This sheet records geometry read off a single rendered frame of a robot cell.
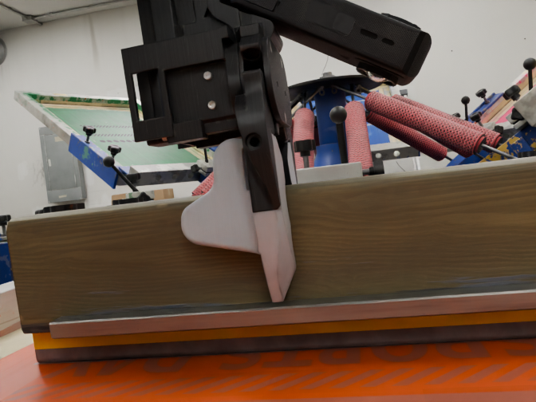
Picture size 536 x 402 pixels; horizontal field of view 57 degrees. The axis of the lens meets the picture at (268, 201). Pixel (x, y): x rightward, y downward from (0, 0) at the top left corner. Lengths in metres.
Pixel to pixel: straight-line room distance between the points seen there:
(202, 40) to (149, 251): 0.13
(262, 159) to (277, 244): 0.05
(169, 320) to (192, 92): 0.13
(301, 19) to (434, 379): 0.20
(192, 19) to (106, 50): 5.17
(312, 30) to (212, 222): 0.12
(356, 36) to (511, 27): 4.76
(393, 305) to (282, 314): 0.06
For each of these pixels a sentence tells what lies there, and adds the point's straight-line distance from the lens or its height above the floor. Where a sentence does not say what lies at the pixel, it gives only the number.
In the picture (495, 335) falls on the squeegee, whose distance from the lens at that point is 0.31.
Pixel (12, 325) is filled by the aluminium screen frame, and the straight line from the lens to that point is 0.50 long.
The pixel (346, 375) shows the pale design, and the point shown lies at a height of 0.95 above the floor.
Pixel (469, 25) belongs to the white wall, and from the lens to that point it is 4.97.
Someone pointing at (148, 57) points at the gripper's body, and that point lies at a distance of 0.29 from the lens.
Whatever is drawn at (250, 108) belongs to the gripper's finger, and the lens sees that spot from 0.25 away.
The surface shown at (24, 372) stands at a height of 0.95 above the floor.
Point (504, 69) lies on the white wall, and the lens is 4.94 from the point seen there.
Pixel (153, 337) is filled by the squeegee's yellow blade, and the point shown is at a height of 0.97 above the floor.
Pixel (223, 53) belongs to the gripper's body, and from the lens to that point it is 0.28.
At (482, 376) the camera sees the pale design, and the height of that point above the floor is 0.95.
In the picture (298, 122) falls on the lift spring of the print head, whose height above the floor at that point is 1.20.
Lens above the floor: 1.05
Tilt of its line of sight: 2 degrees down
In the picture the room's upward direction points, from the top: 7 degrees counter-clockwise
